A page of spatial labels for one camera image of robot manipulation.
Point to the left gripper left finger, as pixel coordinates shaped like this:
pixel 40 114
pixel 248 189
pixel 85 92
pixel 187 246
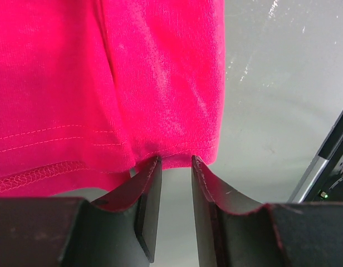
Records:
pixel 119 228

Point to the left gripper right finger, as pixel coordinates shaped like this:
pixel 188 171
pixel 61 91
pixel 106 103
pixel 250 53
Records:
pixel 232 229

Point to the red t shirt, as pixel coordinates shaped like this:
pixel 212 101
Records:
pixel 92 89

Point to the aluminium frame rail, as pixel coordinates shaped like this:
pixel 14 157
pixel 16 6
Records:
pixel 321 165

